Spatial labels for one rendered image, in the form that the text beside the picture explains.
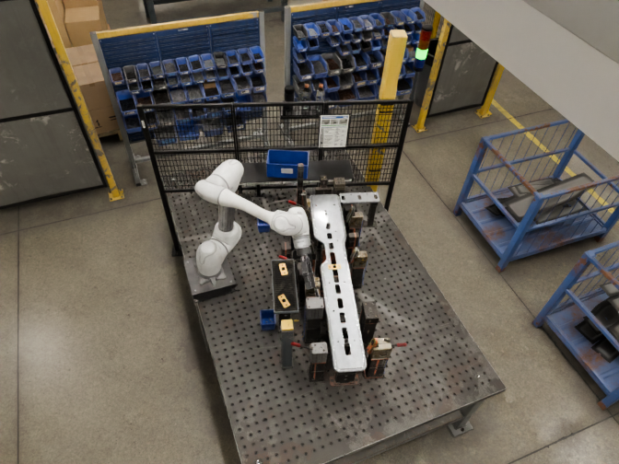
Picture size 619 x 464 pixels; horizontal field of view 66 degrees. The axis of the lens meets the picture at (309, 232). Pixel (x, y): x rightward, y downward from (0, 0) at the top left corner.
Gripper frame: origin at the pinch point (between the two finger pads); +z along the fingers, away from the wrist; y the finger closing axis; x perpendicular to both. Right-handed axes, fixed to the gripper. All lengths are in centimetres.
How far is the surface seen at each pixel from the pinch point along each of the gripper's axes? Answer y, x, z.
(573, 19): 207, 57, -23
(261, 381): -38, -46, 51
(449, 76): -294, 153, -189
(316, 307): -28.0, -3.5, 13.6
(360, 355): -26, 16, 44
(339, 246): -73, 13, -20
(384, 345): -26, 30, 41
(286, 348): -27.6, -25.3, 33.0
